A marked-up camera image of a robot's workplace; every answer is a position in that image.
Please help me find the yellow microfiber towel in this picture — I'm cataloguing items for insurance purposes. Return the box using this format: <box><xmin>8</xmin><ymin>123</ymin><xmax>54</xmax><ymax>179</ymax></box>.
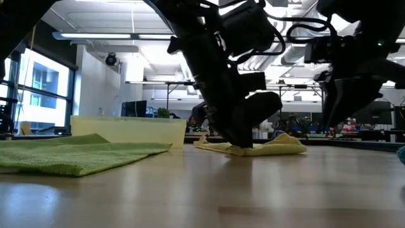
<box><xmin>193</xmin><ymin>132</ymin><xmax>307</xmax><ymax>157</ymax></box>

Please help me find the long ceiling light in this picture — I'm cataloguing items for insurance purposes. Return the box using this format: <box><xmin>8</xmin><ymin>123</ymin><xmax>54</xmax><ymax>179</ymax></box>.
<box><xmin>52</xmin><ymin>31</ymin><xmax>175</xmax><ymax>41</ymax></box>

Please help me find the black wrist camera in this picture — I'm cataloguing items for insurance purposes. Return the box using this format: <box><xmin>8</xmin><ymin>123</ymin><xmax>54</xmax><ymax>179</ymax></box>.
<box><xmin>304</xmin><ymin>36</ymin><xmax>349</xmax><ymax>65</ymax></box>
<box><xmin>221</xmin><ymin>1</ymin><xmax>277</xmax><ymax>58</ymax></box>

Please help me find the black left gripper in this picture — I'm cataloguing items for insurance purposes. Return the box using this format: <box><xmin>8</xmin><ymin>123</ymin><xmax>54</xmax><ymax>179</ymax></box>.
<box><xmin>166</xmin><ymin>30</ymin><xmax>284</xmax><ymax>149</ymax></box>

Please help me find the large office window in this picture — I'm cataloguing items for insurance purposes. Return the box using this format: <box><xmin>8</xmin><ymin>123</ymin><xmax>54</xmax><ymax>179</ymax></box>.
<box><xmin>0</xmin><ymin>47</ymin><xmax>77</xmax><ymax>136</ymax></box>

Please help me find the black workstation frame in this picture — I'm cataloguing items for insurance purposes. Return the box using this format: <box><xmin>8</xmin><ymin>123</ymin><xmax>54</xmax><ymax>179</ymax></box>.
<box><xmin>126</xmin><ymin>80</ymin><xmax>325</xmax><ymax>130</ymax></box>

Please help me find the black office desk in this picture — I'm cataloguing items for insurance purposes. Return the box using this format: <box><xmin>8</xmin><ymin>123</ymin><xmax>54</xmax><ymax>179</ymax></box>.
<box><xmin>359</xmin><ymin>129</ymin><xmax>405</xmax><ymax>143</ymax></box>

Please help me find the green microfiber towel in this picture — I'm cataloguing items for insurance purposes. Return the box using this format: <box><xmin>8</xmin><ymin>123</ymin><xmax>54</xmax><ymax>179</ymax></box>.
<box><xmin>0</xmin><ymin>133</ymin><xmax>173</xmax><ymax>177</ymax></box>

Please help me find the yellow translucent plastic basket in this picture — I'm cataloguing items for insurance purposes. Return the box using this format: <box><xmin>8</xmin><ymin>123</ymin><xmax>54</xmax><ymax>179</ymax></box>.
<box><xmin>70</xmin><ymin>115</ymin><xmax>187</xmax><ymax>149</ymax></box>

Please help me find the small black monitor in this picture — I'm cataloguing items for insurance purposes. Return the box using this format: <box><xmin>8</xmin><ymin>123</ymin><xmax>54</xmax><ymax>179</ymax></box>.
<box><xmin>121</xmin><ymin>100</ymin><xmax>148</xmax><ymax>118</ymax></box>

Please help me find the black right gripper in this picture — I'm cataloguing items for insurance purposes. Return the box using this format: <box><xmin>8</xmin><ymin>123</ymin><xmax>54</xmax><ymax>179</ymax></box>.
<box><xmin>316</xmin><ymin>28</ymin><xmax>405</xmax><ymax>128</ymax></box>

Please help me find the black ceiling security camera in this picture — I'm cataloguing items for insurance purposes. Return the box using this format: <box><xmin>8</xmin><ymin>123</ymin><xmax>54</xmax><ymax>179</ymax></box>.
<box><xmin>105</xmin><ymin>52</ymin><xmax>119</xmax><ymax>67</ymax></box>

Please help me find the black metal table frame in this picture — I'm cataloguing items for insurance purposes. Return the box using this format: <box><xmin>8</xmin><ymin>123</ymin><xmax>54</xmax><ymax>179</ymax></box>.
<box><xmin>0</xmin><ymin>132</ymin><xmax>405</xmax><ymax>153</ymax></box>

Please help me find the large black monitor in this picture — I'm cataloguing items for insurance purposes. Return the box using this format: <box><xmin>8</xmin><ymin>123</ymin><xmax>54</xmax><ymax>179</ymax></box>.
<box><xmin>351</xmin><ymin>101</ymin><xmax>393</xmax><ymax>125</ymax></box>

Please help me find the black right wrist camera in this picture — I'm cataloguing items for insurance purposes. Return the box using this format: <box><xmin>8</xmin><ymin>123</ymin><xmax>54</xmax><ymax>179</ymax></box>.
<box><xmin>304</xmin><ymin>36</ymin><xmax>349</xmax><ymax>65</ymax></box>

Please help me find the person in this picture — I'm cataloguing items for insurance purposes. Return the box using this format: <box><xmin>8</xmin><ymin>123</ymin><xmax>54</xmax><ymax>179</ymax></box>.
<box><xmin>189</xmin><ymin>103</ymin><xmax>211</xmax><ymax>133</ymax></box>

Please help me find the red and white object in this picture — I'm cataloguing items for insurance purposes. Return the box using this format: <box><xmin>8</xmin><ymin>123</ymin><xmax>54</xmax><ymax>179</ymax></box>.
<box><xmin>340</xmin><ymin>117</ymin><xmax>358</xmax><ymax>134</ymax></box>

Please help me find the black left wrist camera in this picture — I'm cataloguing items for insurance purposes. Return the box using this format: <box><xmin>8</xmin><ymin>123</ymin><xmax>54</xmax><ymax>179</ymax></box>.
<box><xmin>221</xmin><ymin>1</ymin><xmax>277</xmax><ymax>58</ymax></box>

